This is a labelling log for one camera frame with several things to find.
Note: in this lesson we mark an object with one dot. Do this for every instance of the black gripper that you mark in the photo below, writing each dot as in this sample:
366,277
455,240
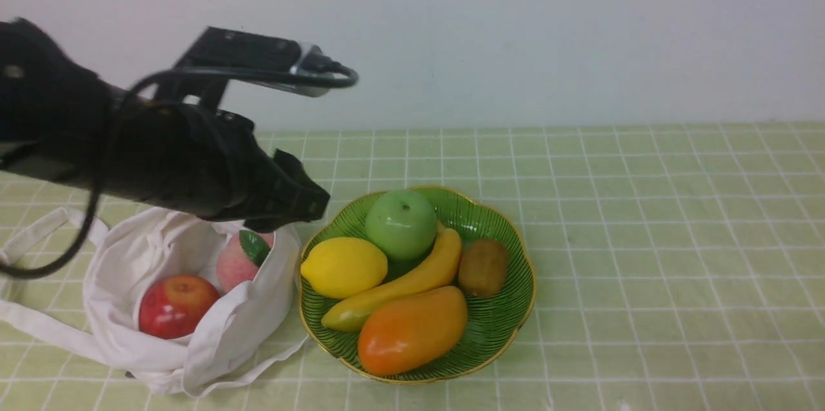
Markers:
209,164

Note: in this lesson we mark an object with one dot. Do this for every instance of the orange mango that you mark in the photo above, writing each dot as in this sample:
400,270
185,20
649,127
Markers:
412,331

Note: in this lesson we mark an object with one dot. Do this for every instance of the white cloth tote bag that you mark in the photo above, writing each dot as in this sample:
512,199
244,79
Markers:
142,250

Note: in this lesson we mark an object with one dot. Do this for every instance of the yellow banana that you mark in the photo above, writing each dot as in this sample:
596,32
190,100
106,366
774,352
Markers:
437,270

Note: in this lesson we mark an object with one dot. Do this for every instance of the brown kiwi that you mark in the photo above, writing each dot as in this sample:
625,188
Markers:
483,268

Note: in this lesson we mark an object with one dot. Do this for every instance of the red apple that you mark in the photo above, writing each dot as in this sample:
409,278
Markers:
173,307

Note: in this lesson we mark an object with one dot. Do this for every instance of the green apple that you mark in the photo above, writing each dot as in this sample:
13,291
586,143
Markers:
403,224

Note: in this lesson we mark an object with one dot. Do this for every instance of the pink peach with leaf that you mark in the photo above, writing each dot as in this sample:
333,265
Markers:
242,257

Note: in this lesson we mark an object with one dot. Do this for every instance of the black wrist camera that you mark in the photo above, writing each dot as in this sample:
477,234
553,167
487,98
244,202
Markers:
219,56

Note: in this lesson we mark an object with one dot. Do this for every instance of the green glass fruit plate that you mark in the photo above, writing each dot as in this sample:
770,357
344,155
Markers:
493,323

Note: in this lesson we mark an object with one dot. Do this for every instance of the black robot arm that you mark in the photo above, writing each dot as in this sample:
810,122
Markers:
60,120

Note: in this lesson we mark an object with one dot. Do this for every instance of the yellow lemon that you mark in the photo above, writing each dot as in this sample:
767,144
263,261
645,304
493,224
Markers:
343,267

